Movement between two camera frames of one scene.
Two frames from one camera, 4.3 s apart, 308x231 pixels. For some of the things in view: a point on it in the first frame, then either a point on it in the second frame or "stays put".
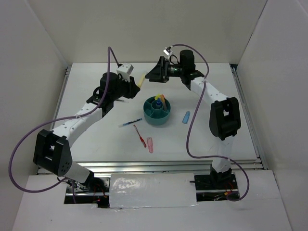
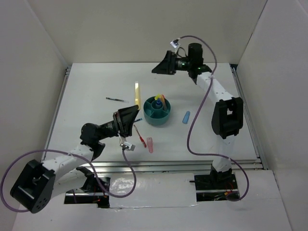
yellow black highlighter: x=157 y=96 stays put
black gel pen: x=122 y=100 stays put
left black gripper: x=133 y=88 → x=123 y=120
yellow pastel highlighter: x=141 y=80 → x=137 y=100
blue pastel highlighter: x=186 y=117 stays put
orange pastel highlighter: x=162 y=98 stays put
